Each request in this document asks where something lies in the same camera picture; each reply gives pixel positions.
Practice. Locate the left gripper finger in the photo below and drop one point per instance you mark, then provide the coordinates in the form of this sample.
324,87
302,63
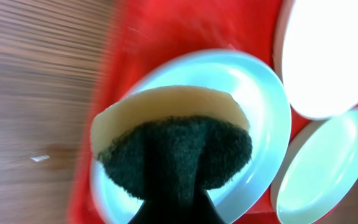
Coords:
200,210

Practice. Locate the green and yellow sponge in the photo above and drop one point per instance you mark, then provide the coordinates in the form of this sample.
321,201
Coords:
168,142

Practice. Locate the white round plate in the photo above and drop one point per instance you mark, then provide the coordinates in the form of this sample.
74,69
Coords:
315,54

